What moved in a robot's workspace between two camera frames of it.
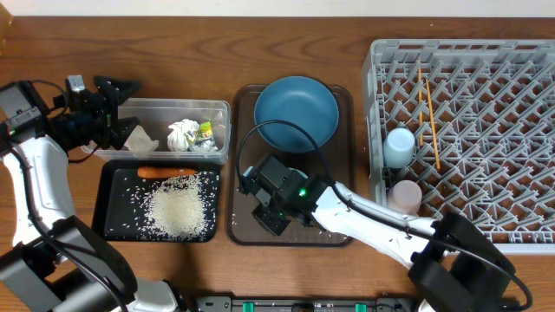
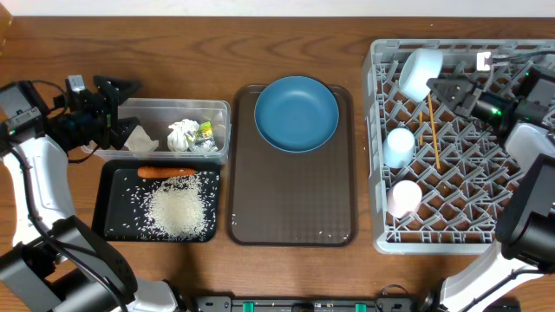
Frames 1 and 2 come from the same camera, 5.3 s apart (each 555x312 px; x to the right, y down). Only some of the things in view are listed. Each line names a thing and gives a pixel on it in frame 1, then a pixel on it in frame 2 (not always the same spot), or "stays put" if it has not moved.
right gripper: x=262 y=215 -> x=461 y=93
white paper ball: x=177 y=139 stays put
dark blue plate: x=301 y=101 stays put
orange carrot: x=159 y=172 stays put
